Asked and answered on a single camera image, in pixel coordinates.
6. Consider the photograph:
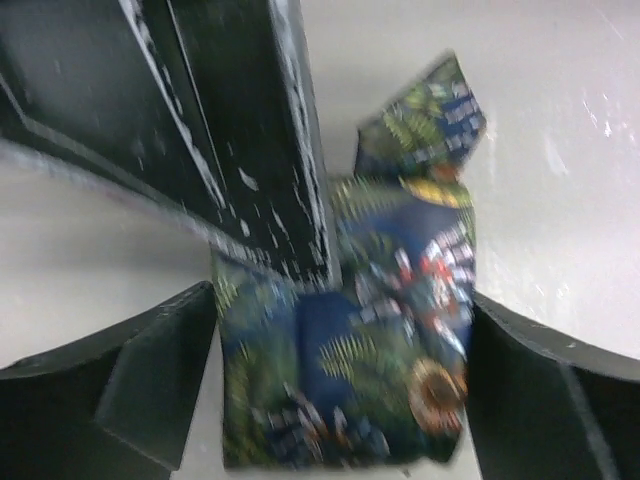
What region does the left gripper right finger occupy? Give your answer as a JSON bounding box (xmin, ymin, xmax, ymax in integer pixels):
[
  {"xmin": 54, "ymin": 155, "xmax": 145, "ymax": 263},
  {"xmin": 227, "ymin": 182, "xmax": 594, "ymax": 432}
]
[{"xmin": 467, "ymin": 294, "xmax": 639, "ymax": 480}]

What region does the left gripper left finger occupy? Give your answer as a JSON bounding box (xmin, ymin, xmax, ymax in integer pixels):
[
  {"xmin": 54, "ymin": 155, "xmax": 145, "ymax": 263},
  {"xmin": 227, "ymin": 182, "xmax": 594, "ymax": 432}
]
[{"xmin": 1, "ymin": 281, "xmax": 216, "ymax": 480}]

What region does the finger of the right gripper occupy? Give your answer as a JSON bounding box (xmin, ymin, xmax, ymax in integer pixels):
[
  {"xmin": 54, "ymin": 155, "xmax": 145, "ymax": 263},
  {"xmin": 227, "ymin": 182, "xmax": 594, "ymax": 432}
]
[
  {"xmin": 1, "ymin": 1, "xmax": 234, "ymax": 253},
  {"xmin": 171, "ymin": 1, "xmax": 340, "ymax": 290}
]

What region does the green floral tie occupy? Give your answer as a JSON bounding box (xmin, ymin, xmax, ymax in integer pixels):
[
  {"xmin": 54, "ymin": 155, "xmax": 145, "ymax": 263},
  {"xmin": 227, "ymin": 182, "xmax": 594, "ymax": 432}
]
[{"xmin": 212, "ymin": 52, "xmax": 486, "ymax": 470}]

